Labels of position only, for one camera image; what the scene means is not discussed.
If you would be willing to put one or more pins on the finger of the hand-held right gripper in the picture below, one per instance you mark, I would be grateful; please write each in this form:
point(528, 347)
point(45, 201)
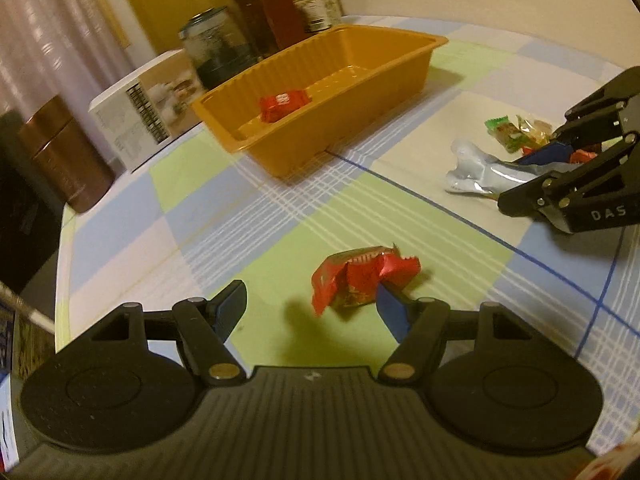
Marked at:
point(547, 153)
point(520, 202)

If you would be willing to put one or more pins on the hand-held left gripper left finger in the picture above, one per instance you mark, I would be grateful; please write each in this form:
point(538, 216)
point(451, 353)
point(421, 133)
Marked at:
point(230, 306)

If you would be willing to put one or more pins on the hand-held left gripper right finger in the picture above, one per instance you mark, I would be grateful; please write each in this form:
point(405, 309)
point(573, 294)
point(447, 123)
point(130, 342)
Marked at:
point(392, 316)

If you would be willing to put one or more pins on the yellow candy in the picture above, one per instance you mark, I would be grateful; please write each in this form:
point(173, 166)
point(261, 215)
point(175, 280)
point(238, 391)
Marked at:
point(534, 130)

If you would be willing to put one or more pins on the red snack packet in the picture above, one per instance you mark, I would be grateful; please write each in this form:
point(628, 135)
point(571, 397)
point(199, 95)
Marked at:
point(360, 280)

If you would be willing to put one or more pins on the silver foil snack packet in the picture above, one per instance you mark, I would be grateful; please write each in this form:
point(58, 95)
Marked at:
point(480, 172)

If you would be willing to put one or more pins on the orange plastic tray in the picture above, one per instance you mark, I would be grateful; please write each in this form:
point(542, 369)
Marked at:
point(320, 110)

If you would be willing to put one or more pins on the red wrapped candy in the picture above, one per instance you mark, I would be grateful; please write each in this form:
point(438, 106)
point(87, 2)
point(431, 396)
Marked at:
point(582, 156)

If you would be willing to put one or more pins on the green wrapped candy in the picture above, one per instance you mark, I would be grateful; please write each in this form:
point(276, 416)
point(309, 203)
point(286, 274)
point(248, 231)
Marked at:
point(502, 132)

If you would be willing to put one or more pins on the checked tablecloth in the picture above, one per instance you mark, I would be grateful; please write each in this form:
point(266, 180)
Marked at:
point(250, 200)

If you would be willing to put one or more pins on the white stick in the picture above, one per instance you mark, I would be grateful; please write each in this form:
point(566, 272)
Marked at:
point(27, 310)

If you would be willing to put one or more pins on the small red wrapped snack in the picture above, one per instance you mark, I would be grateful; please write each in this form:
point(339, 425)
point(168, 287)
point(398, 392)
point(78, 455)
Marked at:
point(285, 105)

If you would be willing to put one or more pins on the white printed cardboard box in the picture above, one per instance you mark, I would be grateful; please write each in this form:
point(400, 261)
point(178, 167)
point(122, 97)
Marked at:
point(145, 105)

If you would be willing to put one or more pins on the brown metal canister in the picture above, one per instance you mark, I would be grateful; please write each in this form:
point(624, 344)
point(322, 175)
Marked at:
point(65, 160)

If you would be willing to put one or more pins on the dark glass jar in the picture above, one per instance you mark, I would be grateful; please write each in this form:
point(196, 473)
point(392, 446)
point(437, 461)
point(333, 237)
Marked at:
point(215, 45)

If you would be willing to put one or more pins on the clear plastic jar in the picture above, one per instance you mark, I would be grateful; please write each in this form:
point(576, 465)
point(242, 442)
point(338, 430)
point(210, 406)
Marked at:
point(315, 7)

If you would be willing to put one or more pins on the dark brown carton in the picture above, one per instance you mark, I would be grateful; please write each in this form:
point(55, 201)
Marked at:
point(252, 22)

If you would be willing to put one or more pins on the red-brown carton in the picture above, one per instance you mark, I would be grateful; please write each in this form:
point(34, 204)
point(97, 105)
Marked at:
point(282, 17)

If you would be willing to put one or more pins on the sheer curtain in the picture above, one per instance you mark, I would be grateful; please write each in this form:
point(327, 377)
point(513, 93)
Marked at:
point(55, 35)

